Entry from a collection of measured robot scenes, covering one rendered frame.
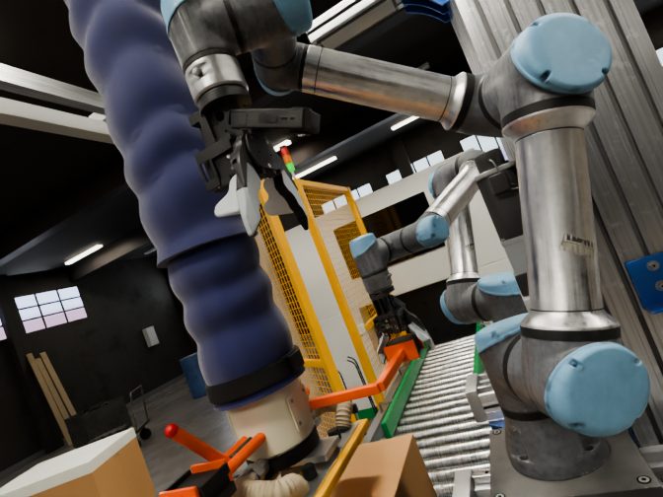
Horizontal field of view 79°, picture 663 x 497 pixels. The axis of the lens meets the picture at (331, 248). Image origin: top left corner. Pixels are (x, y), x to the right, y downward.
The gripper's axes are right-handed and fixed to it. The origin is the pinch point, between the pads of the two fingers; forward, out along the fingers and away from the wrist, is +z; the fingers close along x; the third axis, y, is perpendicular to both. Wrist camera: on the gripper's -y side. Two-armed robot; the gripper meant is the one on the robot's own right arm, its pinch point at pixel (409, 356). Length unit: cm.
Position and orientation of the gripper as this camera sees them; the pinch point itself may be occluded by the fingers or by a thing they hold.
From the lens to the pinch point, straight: 114.6
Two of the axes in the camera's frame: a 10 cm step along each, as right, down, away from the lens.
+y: -3.7, 0.9, -9.3
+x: 8.6, -3.5, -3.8
